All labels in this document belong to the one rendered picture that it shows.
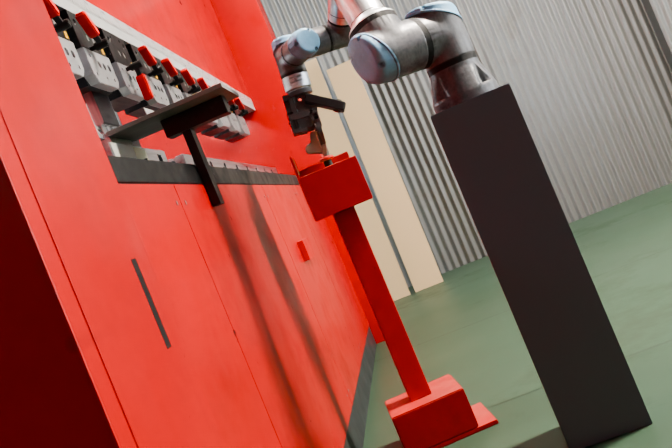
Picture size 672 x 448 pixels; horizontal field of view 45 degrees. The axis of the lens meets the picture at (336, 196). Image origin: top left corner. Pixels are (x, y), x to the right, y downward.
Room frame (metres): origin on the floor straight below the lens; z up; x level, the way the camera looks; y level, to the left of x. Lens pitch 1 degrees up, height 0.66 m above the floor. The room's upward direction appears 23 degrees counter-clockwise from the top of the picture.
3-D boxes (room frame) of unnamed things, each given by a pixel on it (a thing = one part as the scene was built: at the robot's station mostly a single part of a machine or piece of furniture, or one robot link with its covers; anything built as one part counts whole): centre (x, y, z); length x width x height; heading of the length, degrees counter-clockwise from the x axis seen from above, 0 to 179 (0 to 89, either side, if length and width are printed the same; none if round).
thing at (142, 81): (1.91, 0.33, 1.13); 0.04 x 0.02 x 0.10; 86
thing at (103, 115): (1.76, 0.40, 1.05); 0.10 x 0.02 x 0.10; 176
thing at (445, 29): (1.79, -0.35, 0.94); 0.13 x 0.12 x 0.14; 113
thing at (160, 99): (2.13, 0.37, 1.18); 0.15 x 0.09 x 0.17; 176
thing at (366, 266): (2.18, 0.00, 0.39); 0.06 x 0.06 x 0.54; 3
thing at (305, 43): (2.14, -0.08, 1.11); 0.11 x 0.11 x 0.08; 23
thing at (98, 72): (1.73, 0.40, 1.18); 0.15 x 0.09 x 0.17; 176
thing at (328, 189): (2.18, 0.00, 0.75); 0.20 x 0.16 x 0.18; 3
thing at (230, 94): (1.75, 0.25, 1.00); 0.26 x 0.18 x 0.01; 86
